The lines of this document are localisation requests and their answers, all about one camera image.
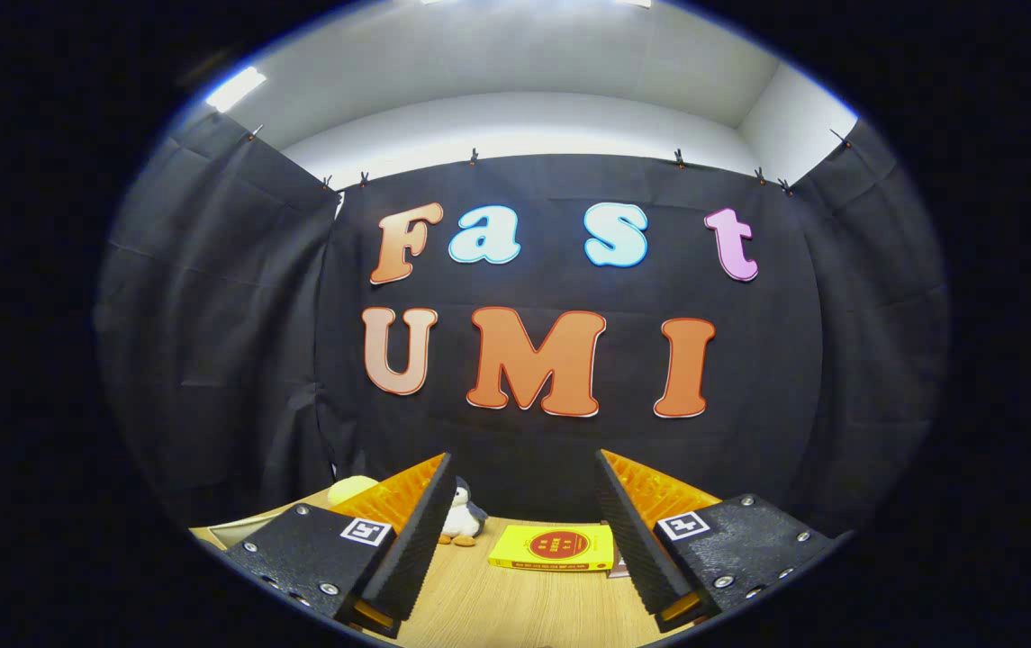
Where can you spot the row of black cloth clips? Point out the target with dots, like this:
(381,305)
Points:
(474,157)

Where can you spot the yellow book with red circle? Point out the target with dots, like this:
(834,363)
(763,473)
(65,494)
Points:
(556,547)

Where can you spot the ceiling light strip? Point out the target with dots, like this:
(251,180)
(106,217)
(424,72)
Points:
(234,88)

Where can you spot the beige fabric storage box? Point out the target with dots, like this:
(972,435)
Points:
(222,537)

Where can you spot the penguin plush toy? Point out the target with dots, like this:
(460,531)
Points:
(463,517)

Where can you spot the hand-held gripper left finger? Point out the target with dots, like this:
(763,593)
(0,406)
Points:
(416,549)

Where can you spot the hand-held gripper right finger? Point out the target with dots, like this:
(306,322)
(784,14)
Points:
(637,540)

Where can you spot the yellow bread plush toy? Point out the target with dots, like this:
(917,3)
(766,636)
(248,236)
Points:
(351,489)

